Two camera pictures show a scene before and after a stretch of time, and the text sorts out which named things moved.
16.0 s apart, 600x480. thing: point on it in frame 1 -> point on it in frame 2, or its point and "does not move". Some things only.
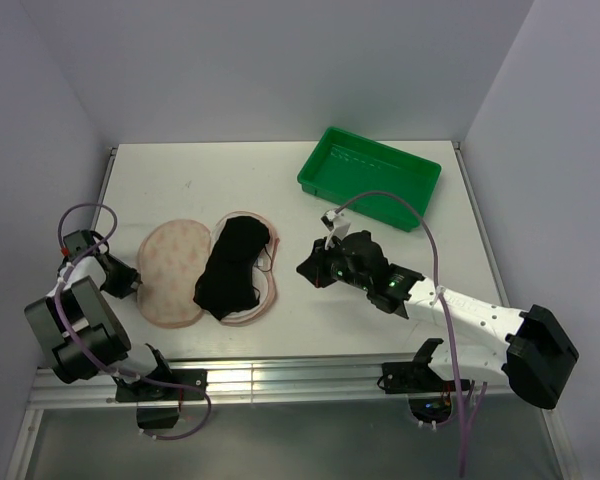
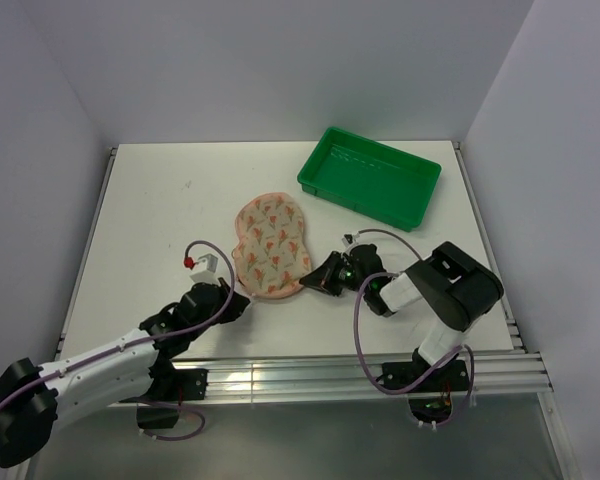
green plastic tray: [342, 165] does not move
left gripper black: [128, 276] -> [236, 307]
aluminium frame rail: [240, 380] does not move
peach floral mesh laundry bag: [172, 256] -> [271, 254]
